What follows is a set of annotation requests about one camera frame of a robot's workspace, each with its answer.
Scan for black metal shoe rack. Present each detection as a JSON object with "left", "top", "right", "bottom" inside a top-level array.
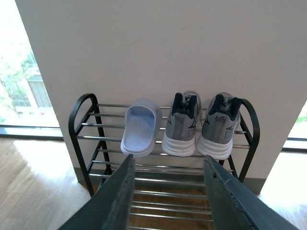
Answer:
[{"left": 68, "top": 93, "right": 260, "bottom": 230}]

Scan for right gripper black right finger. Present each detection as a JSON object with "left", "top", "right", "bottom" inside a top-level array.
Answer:
[{"left": 204, "top": 155, "right": 297, "bottom": 230}]

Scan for light blue slide sandal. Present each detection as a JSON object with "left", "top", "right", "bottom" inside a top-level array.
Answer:
[{"left": 120, "top": 98, "right": 162, "bottom": 158}]

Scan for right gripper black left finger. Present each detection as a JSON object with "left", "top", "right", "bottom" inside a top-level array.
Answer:
[{"left": 60, "top": 154, "right": 135, "bottom": 230}]

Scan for grey sneaker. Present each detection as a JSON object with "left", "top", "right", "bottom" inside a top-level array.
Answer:
[
  {"left": 196, "top": 92, "right": 242, "bottom": 160},
  {"left": 162, "top": 91, "right": 201, "bottom": 157}
]

